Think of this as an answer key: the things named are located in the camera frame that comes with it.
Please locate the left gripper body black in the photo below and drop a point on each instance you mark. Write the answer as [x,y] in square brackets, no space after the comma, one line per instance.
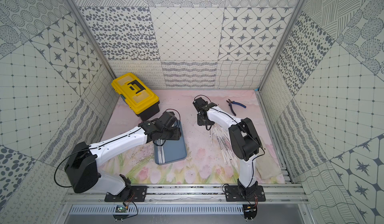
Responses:
[169,134]

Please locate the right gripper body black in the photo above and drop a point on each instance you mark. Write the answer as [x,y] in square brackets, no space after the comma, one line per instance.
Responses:
[204,122]

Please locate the blue grey storage tray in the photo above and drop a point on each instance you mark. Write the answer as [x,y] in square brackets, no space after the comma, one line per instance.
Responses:
[175,150]

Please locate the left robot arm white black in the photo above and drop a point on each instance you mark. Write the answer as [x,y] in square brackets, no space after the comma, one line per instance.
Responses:
[83,164]

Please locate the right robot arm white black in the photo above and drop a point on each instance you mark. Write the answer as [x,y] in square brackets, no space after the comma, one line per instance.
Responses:
[244,139]

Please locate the pile of wrapped straws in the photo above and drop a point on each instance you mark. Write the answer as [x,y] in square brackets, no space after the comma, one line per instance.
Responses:
[219,137]

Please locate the yellow black toolbox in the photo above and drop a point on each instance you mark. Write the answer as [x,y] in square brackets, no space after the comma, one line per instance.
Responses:
[141,100]

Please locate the pink floral table mat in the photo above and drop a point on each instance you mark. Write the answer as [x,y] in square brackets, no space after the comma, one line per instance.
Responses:
[204,163]

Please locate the white work glove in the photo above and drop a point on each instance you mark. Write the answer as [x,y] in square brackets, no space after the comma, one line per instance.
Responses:
[269,171]

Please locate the blue handled pliers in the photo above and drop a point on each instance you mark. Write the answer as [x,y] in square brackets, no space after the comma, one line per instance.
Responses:
[232,103]

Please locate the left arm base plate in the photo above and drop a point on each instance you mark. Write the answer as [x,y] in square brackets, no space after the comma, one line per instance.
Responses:
[131,193]

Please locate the white slotted cable duct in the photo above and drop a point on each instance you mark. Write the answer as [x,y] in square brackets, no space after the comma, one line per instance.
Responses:
[157,209]

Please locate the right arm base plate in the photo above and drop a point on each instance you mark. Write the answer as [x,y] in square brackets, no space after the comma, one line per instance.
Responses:
[239,194]

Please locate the aluminium rail frame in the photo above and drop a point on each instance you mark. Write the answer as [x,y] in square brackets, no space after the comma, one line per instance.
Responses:
[194,194]

